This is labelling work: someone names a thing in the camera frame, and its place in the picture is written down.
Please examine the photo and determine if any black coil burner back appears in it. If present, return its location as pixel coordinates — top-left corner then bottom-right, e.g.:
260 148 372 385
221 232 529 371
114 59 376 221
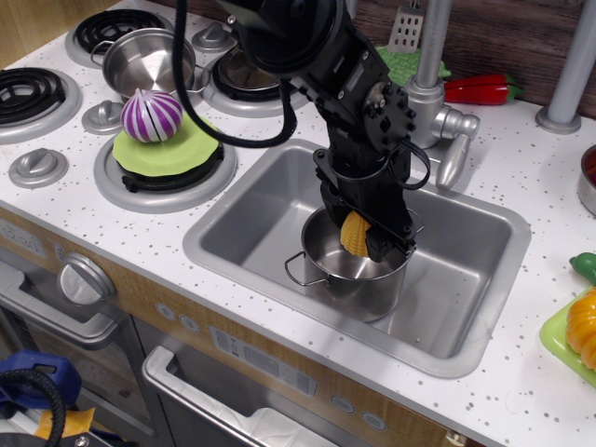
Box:
74 9 165 47

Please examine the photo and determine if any grey toy faucet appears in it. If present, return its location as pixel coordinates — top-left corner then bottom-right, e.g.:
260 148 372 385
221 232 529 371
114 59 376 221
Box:
405 0 481 190

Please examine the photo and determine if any steel pot on stove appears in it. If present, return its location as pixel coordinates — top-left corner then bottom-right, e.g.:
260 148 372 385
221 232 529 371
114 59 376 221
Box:
90 28 211 100

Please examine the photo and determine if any grey post right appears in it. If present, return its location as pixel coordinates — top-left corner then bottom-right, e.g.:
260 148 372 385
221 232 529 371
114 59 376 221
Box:
535 0 595 135

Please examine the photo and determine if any grey stove knob lower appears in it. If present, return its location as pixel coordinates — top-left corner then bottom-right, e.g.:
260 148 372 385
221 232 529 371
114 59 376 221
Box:
8 148 69 189

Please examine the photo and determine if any green toy vegetable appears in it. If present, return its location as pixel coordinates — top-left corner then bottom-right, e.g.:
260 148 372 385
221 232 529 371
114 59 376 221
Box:
569 252 596 286

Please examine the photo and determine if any grey toy sink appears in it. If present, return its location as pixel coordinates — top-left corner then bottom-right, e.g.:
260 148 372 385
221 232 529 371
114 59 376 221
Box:
183 140 531 378

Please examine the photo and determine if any grey oven door handle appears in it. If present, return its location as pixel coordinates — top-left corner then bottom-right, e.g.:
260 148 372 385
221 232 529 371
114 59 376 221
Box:
1 262 119 350

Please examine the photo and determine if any light green toy tray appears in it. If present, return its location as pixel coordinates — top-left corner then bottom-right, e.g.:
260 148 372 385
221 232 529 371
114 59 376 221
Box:
539 288 595 387

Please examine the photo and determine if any grey stove knob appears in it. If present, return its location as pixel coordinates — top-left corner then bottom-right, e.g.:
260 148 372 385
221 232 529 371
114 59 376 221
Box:
191 22 237 53
8 148 69 189
81 100 124 135

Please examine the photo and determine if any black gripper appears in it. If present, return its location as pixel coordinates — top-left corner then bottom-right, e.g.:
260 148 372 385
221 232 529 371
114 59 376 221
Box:
313 147 416 261

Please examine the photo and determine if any yellow toy corn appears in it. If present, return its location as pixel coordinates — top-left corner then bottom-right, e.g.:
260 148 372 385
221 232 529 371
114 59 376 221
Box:
340 210 372 257

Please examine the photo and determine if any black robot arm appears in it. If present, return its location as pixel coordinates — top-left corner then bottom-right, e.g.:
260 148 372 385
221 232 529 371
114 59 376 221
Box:
221 1 415 262

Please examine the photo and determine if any grey dishwasher handle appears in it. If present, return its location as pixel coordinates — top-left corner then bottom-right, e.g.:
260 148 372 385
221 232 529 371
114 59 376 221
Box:
142 345 333 446

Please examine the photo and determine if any black coil burner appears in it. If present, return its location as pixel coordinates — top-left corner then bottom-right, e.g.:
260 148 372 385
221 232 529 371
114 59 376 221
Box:
1 68 66 125
74 9 165 47

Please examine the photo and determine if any steel pot lid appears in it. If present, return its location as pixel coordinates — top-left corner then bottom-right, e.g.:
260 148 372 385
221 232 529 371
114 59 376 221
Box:
216 47 278 93

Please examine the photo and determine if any green toy lettuce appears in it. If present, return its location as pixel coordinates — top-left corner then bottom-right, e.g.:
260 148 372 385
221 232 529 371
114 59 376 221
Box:
373 46 452 88

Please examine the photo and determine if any black burner under lid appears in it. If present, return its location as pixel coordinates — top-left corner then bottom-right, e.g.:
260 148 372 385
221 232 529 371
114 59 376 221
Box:
211 60 279 102

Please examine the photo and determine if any steel pot in sink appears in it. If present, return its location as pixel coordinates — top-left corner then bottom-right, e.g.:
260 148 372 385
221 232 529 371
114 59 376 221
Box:
284 208 411 322

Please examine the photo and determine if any black braided cable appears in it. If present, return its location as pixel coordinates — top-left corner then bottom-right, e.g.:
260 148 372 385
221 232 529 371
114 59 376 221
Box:
170 0 299 150

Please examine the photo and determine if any black burner under plate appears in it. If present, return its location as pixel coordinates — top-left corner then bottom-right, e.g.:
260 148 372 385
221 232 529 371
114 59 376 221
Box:
120 143 224 193

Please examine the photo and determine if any grey stove knob upper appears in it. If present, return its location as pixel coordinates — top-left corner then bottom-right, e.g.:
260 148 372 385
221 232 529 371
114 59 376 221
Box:
81 100 124 135

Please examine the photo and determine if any steel bowl right edge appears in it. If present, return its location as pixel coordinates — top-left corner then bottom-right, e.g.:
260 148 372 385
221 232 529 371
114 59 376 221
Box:
577 145 596 214

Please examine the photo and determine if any green toy plate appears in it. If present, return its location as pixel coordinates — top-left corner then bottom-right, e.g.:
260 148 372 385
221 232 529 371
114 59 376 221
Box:
112 113 220 177

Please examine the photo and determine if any grey oven dial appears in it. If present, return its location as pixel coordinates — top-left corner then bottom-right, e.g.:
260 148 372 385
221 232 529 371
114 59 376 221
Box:
57 252 116 306

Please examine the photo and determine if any purple striped toy onion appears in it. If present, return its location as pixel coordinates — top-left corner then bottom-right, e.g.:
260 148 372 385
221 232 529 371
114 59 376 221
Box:
120 88 183 143

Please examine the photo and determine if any blue clamp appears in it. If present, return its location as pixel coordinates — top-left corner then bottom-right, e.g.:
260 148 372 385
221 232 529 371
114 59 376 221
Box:
1 350 82 410

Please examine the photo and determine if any orange toy pepper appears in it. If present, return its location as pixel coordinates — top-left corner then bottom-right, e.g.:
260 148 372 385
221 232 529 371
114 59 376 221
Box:
566 294 595 370

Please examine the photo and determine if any steel slotted spatula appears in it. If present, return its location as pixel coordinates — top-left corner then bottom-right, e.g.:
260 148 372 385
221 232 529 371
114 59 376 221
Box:
387 1 425 54

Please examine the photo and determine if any black coil burner left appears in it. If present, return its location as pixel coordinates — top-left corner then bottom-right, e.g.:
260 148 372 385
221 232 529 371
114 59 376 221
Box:
1 68 66 125

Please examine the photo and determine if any grey stove knob back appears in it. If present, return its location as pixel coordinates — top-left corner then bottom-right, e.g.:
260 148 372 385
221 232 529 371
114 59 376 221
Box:
191 22 237 53

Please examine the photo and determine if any red toy chili pepper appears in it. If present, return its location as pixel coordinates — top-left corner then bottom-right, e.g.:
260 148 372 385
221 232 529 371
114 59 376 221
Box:
444 74 523 105

